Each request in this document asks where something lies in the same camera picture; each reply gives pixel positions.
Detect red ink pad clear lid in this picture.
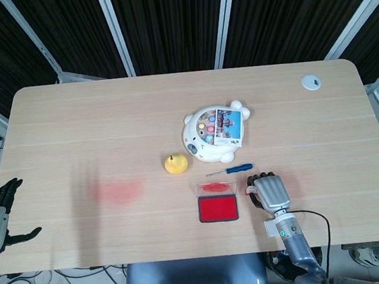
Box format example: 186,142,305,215
195,179,241,225

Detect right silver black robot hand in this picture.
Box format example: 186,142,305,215
246,169,292,215

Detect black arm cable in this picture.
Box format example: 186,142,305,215
290,207,337,284

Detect grey robot torso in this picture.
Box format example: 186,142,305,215
121,250,270,284

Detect white power adapter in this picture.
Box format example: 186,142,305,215
264,219,279,238

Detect yellow pear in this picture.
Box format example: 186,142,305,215
163,151,190,177

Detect white partition post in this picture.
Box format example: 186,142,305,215
210,0,246,69
0,0,106,90
317,0,379,61
95,0,136,80

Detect white bear-shaped toy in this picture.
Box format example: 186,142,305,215
179,98,256,167

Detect white round cable grommet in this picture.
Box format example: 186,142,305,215
301,72,324,92

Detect photo card with blue sky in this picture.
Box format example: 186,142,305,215
210,105,247,150

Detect blue handled screwdriver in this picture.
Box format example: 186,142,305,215
204,163,255,177

